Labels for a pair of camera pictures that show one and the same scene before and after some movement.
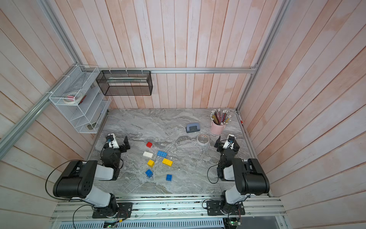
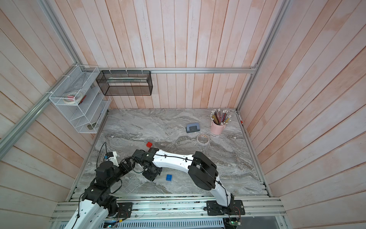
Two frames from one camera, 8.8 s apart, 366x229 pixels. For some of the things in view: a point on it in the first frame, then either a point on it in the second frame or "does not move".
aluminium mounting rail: x=173 y=207 does not move
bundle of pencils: x=220 y=118 does not move
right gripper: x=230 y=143 to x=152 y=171
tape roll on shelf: x=72 y=98 does not move
